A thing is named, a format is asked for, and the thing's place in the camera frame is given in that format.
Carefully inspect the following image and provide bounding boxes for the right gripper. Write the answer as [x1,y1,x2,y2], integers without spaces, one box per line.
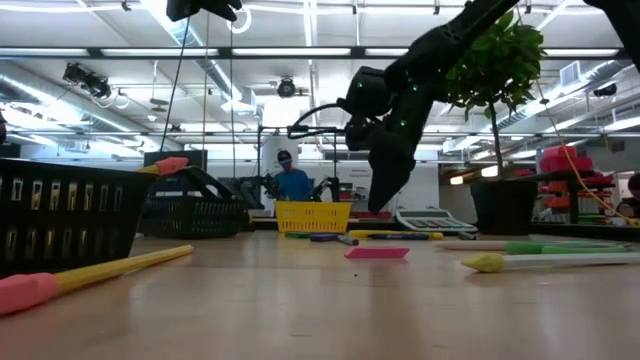
[344,92,436,214]

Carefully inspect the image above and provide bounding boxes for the yellow highlighter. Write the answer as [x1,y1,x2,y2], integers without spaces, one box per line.
[348,229,445,241]

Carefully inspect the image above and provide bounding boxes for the blue pen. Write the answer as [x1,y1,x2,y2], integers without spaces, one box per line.
[367,233,431,242]

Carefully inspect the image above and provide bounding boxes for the pens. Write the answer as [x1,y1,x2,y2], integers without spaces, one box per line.
[433,239,511,252]

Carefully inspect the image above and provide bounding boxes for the white pencil yellow tip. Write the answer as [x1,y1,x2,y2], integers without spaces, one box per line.
[460,251,640,274]

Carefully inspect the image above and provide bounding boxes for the green marker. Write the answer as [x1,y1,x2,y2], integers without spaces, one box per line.
[504,240,629,256]

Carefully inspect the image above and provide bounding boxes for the yellow pencil orange eraser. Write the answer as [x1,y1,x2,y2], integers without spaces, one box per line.
[0,243,195,318]
[135,156,191,177]

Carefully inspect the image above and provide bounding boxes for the shelf with red bins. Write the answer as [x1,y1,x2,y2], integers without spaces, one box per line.
[519,144,617,225]

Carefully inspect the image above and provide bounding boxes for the grey calculator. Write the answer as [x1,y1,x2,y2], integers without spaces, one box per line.
[394,207,480,235]

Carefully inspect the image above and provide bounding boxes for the pink eraser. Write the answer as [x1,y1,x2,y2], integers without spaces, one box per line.
[343,245,411,260]

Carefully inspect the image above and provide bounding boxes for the yellow plastic bin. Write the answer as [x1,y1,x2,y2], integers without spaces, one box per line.
[274,200,353,235]

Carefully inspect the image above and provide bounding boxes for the person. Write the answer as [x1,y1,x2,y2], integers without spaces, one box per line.
[273,149,314,203]
[616,172,640,220]

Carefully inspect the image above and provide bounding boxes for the white cylindrical tank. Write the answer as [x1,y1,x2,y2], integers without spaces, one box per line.
[260,134,300,181]

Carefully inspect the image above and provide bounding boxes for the black plant pot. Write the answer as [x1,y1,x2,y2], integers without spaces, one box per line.
[469,179,539,237]

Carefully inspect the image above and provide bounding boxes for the green leafy plant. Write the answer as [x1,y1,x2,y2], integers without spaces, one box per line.
[443,9,548,181]

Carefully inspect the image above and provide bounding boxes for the black plastic bin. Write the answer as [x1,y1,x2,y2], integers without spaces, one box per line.
[0,158,157,279]
[138,165,250,240]

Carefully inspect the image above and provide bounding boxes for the white ceiling vent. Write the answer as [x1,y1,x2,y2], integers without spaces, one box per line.
[559,60,584,88]

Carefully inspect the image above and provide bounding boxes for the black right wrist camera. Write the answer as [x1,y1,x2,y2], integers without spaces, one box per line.
[335,65,396,120]

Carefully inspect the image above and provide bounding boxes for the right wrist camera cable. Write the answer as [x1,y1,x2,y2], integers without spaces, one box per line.
[286,102,351,141]

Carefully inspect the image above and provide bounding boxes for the black ceiling camera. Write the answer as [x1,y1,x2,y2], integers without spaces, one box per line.
[276,76,298,100]
[62,61,114,100]

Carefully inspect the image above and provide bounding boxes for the yellow hanging cable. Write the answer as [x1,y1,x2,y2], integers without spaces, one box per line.
[514,0,640,227]

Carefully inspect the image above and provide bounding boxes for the black aluminium table frame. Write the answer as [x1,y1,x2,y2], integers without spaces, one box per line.
[239,217,640,244]

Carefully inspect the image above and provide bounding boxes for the black hanging cable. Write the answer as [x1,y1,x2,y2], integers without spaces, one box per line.
[159,14,194,152]

